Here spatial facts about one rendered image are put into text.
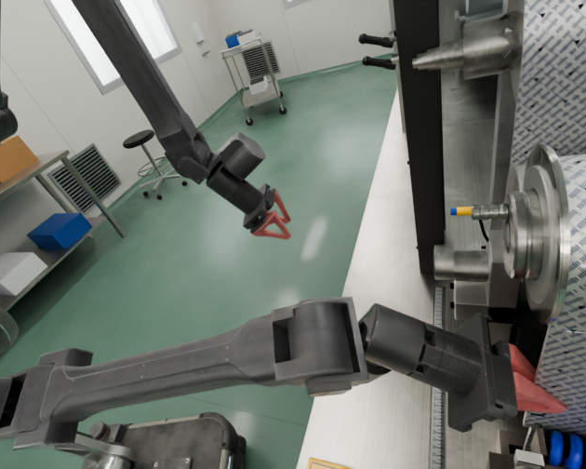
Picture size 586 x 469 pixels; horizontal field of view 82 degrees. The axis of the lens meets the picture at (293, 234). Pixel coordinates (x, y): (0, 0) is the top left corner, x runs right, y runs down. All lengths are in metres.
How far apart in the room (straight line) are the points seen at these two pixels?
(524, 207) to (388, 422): 0.41
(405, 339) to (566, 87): 0.31
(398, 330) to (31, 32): 4.23
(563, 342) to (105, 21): 0.67
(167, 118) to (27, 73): 3.57
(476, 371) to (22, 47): 4.19
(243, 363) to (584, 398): 0.32
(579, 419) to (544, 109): 0.32
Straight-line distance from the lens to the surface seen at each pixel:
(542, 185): 0.31
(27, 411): 0.56
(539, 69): 0.47
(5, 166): 3.35
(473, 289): 0.45
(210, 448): 1.50
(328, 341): 0.32
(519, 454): 0.46
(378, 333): 0.34
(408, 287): 0.76
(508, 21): 0.51
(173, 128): 0.65
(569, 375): 0.40
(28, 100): 4.10
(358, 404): 0.64
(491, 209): 0.34
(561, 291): 0.29
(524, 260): 0.32
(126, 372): 0.45
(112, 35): 0.64
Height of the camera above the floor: 1.48
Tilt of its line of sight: 37 degrees down
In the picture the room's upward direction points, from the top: 21 degrees counter-clockwise
